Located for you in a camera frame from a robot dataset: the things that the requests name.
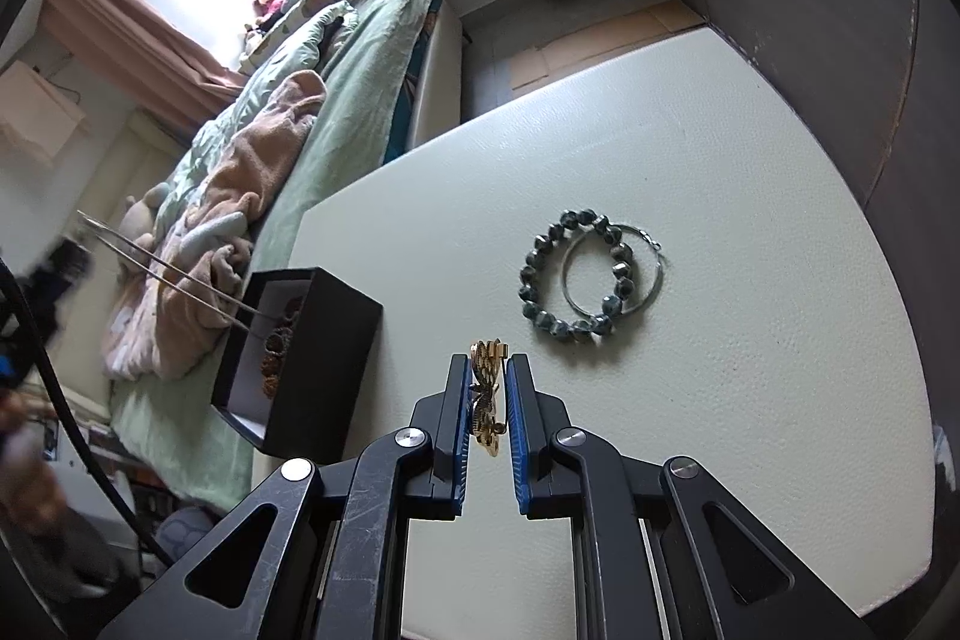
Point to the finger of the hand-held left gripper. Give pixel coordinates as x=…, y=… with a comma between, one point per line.
x=69, y=257

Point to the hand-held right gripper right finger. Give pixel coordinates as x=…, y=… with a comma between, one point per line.
x=519, y=430

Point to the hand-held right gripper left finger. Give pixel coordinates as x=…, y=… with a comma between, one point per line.
x=459, y=430

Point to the gold brooch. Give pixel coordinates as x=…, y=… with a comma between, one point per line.
x=487, y=359

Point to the black jewelry box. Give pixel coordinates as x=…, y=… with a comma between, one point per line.
x=330, y=370

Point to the silver hoop bangle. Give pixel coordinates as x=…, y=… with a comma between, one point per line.
x=654, y=245

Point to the person's left hand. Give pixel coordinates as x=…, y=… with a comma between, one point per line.
x=22, y=452

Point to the beige plush toy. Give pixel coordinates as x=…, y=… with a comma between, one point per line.
x=142, y=212

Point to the peach fleece blanket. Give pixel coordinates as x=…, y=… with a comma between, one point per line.
x=247, y=175

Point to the pink curtain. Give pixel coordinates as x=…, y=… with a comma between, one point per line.
x=127, y=33

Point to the white low table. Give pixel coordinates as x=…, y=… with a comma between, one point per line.
x=750, y=385

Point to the pale green duvet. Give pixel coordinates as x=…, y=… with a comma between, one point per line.
x=262, y=108

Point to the person's left leg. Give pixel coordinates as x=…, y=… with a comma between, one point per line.
x=184, y=531

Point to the bed with green sheet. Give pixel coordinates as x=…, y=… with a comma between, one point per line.
x=352, y=108

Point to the pink toys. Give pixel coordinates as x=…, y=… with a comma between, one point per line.
x=268, y=3

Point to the grey wardrobe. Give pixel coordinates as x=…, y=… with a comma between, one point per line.
x=810, y=10

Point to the beige wall towel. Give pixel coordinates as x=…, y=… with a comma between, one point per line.
x=37, y=108

